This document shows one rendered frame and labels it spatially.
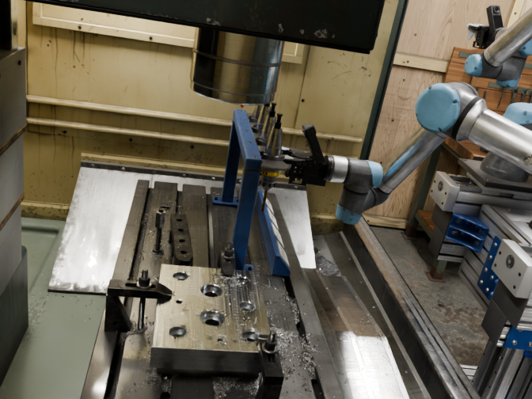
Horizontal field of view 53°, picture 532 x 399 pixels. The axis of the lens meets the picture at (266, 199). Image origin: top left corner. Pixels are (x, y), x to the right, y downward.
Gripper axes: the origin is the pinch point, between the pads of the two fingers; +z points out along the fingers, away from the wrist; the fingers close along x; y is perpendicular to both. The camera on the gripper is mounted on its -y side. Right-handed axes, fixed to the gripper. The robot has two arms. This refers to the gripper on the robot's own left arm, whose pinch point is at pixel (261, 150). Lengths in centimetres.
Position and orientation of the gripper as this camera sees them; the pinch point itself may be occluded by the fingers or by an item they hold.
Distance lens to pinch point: 147.3
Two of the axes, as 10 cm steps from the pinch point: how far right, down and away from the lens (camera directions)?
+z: -9.7, -1.3, -1.9
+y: -2.0, 9.0, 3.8
